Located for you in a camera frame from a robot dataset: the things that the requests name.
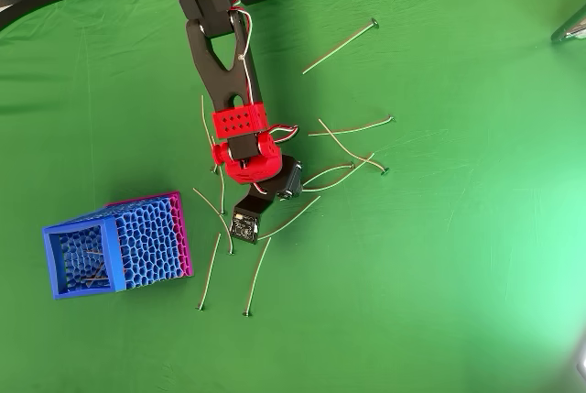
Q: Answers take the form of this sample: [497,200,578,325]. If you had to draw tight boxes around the blue and magenta mesh basket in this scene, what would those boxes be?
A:
[41,191,195,301]

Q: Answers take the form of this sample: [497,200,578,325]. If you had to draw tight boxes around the green cloth table cover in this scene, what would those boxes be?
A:
[0,0,586,393]

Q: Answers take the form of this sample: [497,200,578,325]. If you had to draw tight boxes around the camera circuit board black bracket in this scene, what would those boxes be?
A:
[230,191,275,246]

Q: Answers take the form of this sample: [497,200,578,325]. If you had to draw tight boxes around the chrome bent tube stand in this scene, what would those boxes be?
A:
[550,2,586,45]

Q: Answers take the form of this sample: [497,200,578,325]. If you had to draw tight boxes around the white red servo cable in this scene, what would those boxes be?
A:
[231,5,254,105]
[265,123,301,143]

